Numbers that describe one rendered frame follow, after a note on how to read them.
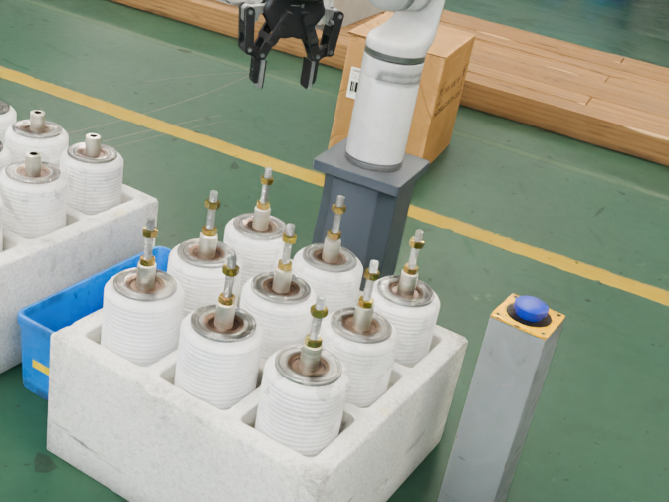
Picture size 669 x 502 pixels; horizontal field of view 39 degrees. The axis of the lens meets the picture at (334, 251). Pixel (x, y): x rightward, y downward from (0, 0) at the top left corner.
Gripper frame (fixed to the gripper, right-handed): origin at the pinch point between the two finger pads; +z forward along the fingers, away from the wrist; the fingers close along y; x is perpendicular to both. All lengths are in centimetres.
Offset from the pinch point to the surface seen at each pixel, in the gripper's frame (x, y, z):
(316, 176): -68, -46, 47
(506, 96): -104, -125, 40
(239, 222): -1.4, 2.7, 21.8
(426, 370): 27.6, -12.6, 29.1
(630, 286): -10, -91, 47
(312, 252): 8.5, -4.0, 21.7
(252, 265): 4.0, 2.4, 25.6
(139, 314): 16.7, 22.1, 23.3
